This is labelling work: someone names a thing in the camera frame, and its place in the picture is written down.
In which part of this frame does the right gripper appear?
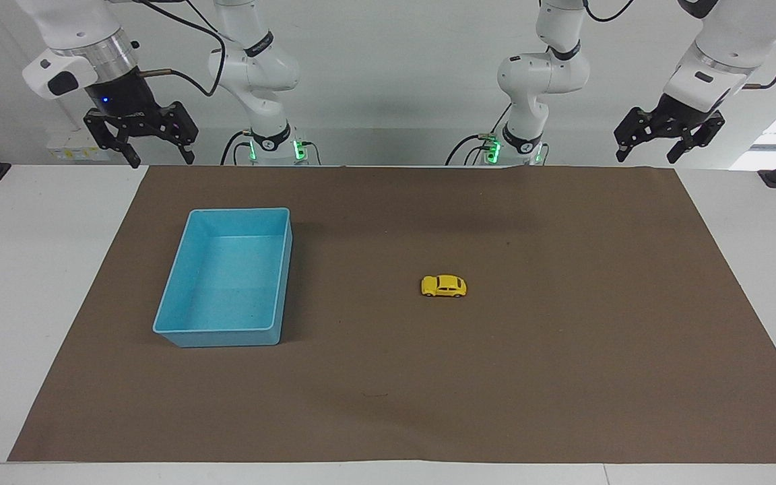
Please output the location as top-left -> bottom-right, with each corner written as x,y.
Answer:
83,65 -> 199,169

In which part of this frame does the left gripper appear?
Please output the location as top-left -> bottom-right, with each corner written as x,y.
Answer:
614,92 -> 726,165

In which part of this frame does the yellow toy beetle car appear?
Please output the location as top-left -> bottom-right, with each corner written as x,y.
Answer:
420,274 -> 468,298

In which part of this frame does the light blue plastic bin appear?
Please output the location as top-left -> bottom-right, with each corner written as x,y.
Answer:
152,207 -> 294,348

